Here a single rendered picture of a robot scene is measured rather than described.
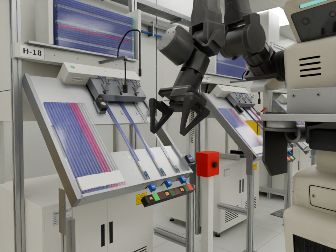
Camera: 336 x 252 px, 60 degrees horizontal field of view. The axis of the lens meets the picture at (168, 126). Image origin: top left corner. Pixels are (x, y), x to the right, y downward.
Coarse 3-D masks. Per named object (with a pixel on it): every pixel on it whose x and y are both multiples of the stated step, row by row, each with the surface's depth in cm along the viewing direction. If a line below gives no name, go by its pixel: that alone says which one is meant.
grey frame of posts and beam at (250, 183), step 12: (216, 84) 266; (228, 84) 274; (240, 84) 290; (288, 168) 269; (252, 180) 214; (288, 180) 269; (252, 192) 215; (288, 192) 269; (252, 204) 215; (288, 204) 269; (252, 216) 217; (252, 228) 217; (252, 240) 217
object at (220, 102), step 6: (210, 96) 252; (216, 96) 260; (216, 102) 250; (222, 102) 257; (228, 102) 265; (246, 108) 279; (252, 108) 288; (246, 114) 268; (252, 114) 276; (246, 120) 258; (252, 120) 267; (258, 120) 276
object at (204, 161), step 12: (204, 156) 193; (216, 156) 199; (204, 168) 193; (216, 168) 199; (204, 180) 199; (204, 192) 199; (204, 204) 199; (204, 216) 199; (204, 228) 200; (204, 240) 200
